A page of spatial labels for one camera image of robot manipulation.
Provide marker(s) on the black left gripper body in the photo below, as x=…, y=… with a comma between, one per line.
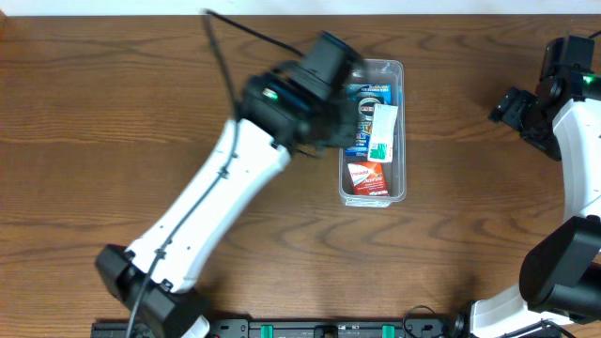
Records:
x=339, y=130

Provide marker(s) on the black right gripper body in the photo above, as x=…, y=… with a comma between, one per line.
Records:
x=509, y=107

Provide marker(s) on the black mounting rail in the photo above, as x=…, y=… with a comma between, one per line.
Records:
x=242, y=328

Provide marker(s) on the red Panadol box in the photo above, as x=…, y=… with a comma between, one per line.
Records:
x=368, y=178

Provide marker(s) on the blue Kool Fever box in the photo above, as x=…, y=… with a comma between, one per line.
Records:
x=360, y=147

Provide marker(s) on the clear plastic container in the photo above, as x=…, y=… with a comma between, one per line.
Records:
x=380, y=72

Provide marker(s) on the white green Panadol box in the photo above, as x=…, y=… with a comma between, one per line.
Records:
x=380, y=147

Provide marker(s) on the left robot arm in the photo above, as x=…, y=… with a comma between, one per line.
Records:
x=297, y=103

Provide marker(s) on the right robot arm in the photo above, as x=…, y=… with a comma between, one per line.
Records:
x=559, y=280

